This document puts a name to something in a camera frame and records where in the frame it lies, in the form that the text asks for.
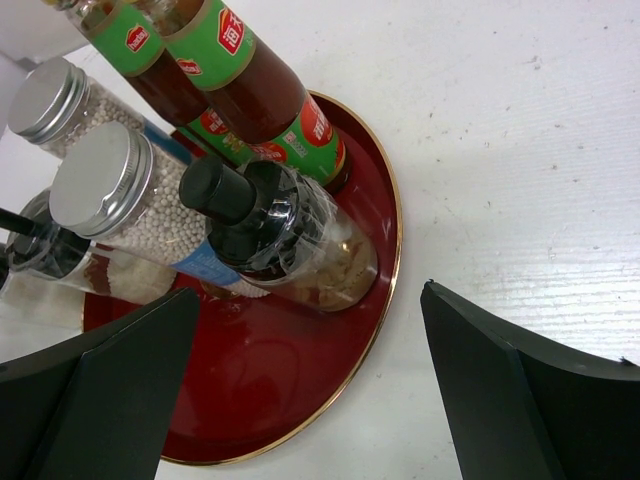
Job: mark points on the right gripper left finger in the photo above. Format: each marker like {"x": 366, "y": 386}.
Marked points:
{"x": 99, "y": 405}

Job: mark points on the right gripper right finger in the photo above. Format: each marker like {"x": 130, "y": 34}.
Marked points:
{"x": 522, "y": 406}

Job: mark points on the black knob spice jar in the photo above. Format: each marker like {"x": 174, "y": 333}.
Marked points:
{"x": 38, "y": 301}

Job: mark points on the black cap spice grinder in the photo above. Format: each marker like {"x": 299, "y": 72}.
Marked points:
{"x": 38, "y": 246}

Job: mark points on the silver lid pepper jar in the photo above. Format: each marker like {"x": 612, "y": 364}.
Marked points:
{"x": 119, "y": 189}
{"x": 59, "y": 103}

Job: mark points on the black pump brown spice bottle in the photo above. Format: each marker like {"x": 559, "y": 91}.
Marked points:
{"x": 282, "y": 232}

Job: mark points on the chili sauce bottle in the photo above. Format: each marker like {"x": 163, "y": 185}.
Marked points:
{"x": 255, "y": 93}
{"x": 128, "y": 42}

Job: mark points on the red round tray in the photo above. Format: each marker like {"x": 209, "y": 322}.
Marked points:
{"x": 262, "y": 370}

